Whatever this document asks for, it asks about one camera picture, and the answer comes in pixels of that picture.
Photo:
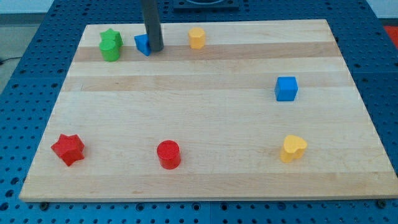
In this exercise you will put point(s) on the blue cube block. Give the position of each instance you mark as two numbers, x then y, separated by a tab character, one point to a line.
286	88

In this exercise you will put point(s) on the blue triangle block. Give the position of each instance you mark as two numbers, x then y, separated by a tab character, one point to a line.
142	44

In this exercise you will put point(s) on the wooden board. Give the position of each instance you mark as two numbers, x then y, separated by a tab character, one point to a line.
218	104

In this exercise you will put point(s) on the red cylinder block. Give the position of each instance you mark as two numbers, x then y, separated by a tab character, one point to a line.
168	152

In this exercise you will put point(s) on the yellow hexagon block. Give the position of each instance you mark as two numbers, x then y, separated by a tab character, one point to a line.
196	37

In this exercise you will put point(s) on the yellow heart block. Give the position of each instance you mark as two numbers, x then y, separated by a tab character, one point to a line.
293	148

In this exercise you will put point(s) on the green cylinder block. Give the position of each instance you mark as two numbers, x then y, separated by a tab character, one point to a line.
109	50

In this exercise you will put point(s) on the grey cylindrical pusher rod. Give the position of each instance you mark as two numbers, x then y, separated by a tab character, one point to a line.
152	24

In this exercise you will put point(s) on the green star block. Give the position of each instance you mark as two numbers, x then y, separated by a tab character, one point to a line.
114	35

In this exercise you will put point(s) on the red star block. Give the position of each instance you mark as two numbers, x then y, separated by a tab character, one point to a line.
69	148

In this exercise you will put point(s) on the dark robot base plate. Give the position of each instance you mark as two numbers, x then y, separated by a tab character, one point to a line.
185	5

